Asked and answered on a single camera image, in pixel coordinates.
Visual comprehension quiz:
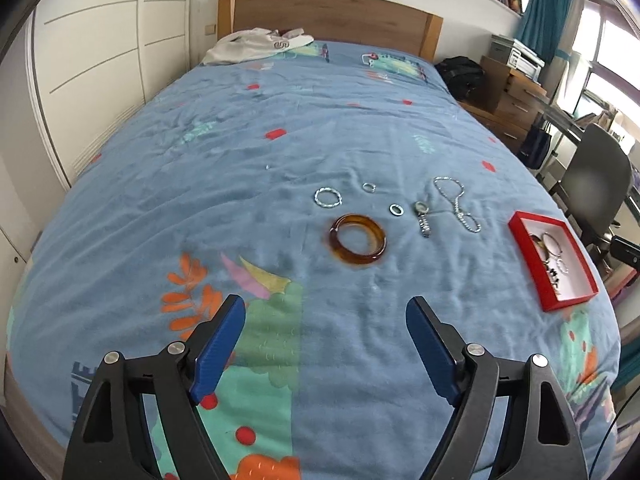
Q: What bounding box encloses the black cable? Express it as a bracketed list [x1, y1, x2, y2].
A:
[587, 398, 640, 480]

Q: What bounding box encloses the wooden headboard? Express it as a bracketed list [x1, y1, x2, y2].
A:
[217, 0, 444, 62]

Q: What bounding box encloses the white wardrobe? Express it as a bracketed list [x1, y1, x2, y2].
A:
[1, 0, 189, 260]

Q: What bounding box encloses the dark brown bangle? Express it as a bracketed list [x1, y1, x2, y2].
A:
[529, 234, 549, 260]

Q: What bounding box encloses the grey office chair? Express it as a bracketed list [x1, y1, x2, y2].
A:
[549, 124, 632, 264]

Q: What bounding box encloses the teal curtain right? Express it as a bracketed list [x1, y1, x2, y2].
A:
[515, 0, 572, 64]

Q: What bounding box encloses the amber resin bangle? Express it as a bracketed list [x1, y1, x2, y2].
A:
[328, 214, 387, 266]

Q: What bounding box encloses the white printer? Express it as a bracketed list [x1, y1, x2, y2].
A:
[488, 35, 544, 82]

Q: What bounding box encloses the glass desk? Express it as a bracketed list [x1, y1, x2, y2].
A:
[540, 105, 639, 221]

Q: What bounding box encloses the blue patterned bedspread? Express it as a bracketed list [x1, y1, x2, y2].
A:
[6, 42, 620, 479]

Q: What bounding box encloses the thin silver bangle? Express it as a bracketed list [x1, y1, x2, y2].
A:
[540, 232, 563, 258]

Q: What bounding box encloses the black backpack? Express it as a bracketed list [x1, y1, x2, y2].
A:
[435, 56, 485, 101]

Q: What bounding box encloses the silver chain necklace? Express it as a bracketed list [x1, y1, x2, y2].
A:
[432, 174, 484, 235]

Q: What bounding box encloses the wooden drawer cabinet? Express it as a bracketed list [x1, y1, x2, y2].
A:
[461, 56, 549, 154]

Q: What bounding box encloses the white cloth on bed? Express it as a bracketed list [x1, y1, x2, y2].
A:
[202, 27, 314, 65]

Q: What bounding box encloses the red jewelry box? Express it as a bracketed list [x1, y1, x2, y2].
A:
[508, 211, 599, 312]

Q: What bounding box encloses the small silver beaded bracelet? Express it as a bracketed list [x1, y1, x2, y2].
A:
[312, 186, 344, 210]

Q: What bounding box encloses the dark blue bag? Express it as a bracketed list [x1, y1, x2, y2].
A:
[516, 125, 552, 170]

